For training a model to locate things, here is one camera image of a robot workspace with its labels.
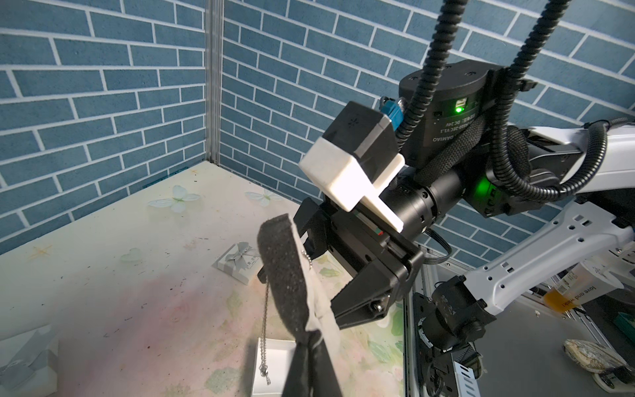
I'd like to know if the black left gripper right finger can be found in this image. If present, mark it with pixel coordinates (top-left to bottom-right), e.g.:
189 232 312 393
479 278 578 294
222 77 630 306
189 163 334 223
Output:
312 332 342 397

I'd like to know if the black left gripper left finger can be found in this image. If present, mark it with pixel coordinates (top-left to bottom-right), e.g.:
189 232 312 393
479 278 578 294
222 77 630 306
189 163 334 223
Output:
282 331 322 397

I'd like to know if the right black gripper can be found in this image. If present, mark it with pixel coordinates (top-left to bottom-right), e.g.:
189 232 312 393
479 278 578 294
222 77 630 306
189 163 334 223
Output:
256 198 427 330

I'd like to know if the white jewelry box base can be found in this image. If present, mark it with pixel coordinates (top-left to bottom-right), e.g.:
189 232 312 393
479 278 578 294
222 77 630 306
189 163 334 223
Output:
251 337 296 397

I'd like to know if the silver chain necklace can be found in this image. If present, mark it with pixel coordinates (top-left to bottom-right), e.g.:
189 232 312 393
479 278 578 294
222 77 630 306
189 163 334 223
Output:
259 250 314 386

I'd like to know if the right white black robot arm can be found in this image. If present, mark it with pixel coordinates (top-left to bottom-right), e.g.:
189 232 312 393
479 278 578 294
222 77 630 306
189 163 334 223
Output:
294 61 614 329

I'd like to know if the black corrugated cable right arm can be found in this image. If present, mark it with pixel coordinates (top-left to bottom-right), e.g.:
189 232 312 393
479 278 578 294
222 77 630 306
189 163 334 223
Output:
394 0 611 203

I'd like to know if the aluminium corner post right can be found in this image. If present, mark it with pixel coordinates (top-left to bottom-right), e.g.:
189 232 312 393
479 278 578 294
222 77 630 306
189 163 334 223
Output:
204 0 224 165

